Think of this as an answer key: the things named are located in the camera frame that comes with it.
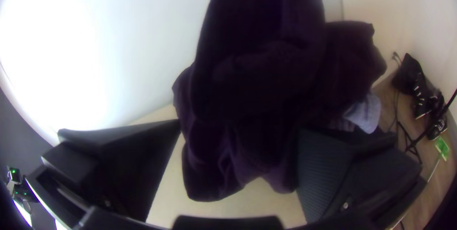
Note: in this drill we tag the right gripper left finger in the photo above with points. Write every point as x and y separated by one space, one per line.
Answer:
118 165

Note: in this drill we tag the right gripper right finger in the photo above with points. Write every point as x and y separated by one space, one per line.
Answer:
339 176

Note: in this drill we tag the dark t-shirt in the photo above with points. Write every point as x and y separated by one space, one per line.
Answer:
250 80

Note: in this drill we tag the black sneaker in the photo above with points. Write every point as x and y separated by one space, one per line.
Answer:
438 128
423 98

